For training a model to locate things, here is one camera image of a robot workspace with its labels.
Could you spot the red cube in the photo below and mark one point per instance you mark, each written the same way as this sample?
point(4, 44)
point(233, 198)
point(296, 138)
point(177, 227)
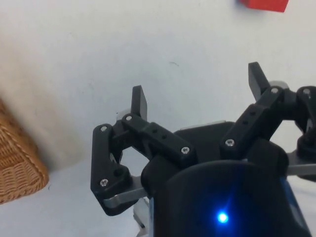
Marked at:
point(266, 4)

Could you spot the brown wicker basket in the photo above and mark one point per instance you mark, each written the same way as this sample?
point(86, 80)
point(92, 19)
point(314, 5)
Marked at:
point(17, 158)

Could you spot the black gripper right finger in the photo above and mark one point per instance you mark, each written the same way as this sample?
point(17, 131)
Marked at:
point(251, 121)

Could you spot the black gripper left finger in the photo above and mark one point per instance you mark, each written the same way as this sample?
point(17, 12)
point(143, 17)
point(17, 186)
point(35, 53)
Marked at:
point(106, 158)

